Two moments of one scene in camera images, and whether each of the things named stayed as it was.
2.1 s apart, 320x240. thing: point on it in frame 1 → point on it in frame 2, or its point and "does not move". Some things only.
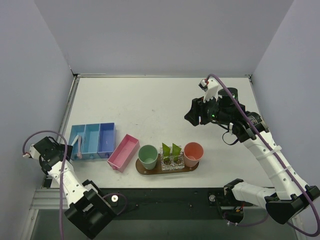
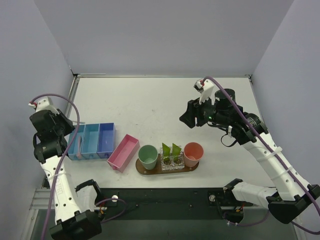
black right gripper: (198, 111) does not move
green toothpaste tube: (176, 151) does not move
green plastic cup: (148, 155) does not move
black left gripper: (46, 146) → (64, 122)
